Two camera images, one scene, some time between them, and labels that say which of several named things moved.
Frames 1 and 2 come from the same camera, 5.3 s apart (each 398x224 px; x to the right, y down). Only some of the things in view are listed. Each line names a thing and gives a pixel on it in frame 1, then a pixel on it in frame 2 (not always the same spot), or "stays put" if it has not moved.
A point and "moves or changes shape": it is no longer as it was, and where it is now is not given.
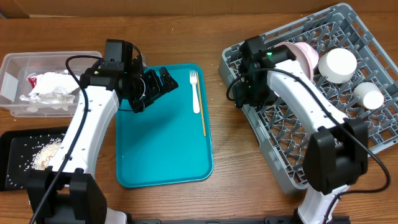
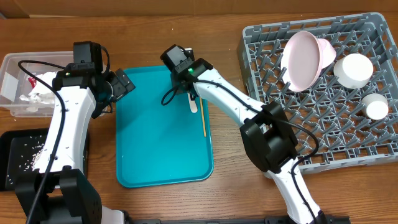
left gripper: (138, 104) -> (124, 85)
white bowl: (337, 65) -> (353, 71)
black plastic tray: (17, 148) stays put
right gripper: (246, 98) -> (181, 84)
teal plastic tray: (163, 144) stays put
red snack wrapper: (33, 81) stays put
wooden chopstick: (200, 101) stays put
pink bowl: (310, 57) -> (328, 52)
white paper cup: (368, 94) -> (375, 106)
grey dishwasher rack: (356, 73) moves or changes shape
